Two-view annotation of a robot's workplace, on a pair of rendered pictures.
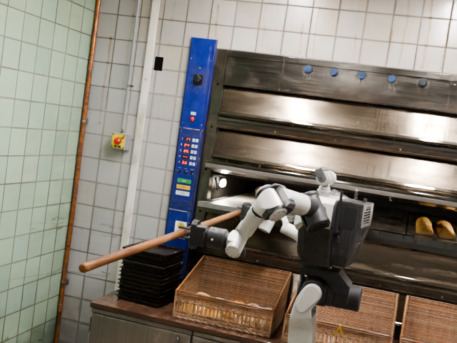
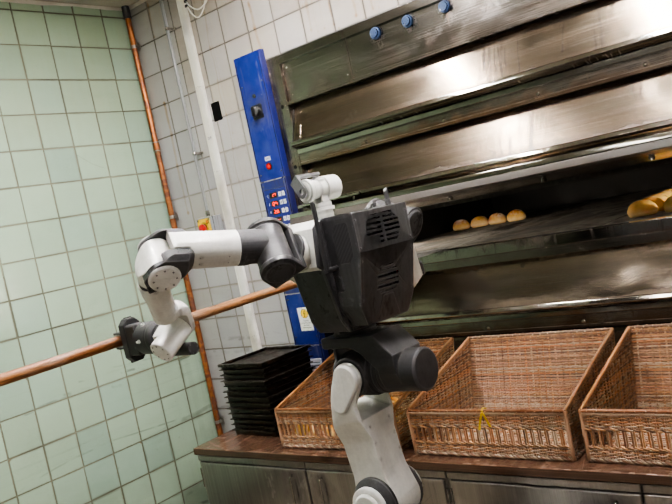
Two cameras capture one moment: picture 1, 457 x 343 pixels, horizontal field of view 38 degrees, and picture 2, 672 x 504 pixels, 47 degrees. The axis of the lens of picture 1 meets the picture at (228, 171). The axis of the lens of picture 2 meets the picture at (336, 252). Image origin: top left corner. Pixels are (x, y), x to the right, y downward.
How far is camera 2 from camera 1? 1.73 m
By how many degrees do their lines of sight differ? 24
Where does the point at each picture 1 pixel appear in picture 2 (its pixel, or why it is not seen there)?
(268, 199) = (144, 259)
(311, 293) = (343, 380)
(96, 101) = (176, 187)
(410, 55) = not seen: outside the picture
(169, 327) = (278, 463)
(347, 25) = not seen: outside the picture
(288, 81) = (359, 62)
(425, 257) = (640, 254)
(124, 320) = (231, 465)
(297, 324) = (348, 434)
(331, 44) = not seen: outside the picture
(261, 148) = (359, 172)
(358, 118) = (461, 73)
